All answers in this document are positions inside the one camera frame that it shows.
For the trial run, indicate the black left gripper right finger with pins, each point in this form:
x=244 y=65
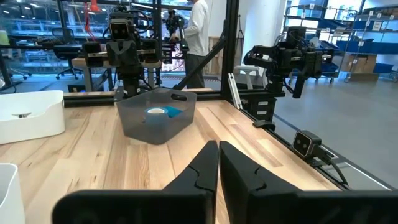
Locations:
x=264 y=202

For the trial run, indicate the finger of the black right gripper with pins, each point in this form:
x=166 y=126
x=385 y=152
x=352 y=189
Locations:
x=115 y=53
x=129 y=53

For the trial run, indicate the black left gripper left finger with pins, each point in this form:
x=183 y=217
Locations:
x=186 y=202

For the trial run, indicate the small white plastic bin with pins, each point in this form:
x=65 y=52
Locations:
x=37 y=124

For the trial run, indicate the grey staple remover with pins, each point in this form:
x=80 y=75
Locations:
x=21 y=115

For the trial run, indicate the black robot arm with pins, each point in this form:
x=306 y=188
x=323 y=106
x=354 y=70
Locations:
x=174 y=23

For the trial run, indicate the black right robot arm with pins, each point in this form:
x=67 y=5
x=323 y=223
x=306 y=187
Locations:
x=130 y=77

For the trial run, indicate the black office chair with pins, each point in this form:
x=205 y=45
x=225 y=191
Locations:
x=66 y=49

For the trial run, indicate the red cone lamp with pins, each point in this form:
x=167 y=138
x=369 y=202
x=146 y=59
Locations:
x=94 y=6

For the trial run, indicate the person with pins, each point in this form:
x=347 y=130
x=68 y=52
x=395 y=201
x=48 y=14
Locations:
x=197 y=31

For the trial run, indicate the grey translucent plastic bin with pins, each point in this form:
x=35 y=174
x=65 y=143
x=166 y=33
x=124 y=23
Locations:
x=136 y=124

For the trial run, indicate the yellow green cup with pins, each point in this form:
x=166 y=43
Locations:
x=3 y=37

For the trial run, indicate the silver aluminium strip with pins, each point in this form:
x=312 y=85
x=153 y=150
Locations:
x=235 y=91

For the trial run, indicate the white stool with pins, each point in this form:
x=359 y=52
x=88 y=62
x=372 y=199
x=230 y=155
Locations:
x=248 y=69

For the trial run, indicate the brown cardboard box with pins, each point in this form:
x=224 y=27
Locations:
x=360 y=63

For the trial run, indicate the metal shelf rack with bins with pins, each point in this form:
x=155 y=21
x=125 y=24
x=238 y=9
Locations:
x=357 y=46

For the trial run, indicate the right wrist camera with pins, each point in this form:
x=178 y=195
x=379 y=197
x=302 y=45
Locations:
x=119 y=30

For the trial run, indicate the black table-level camera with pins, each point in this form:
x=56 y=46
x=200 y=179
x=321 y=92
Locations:
x=303 y=143

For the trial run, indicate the black frame clamp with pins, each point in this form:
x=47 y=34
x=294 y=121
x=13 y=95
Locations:
x=264 y=124

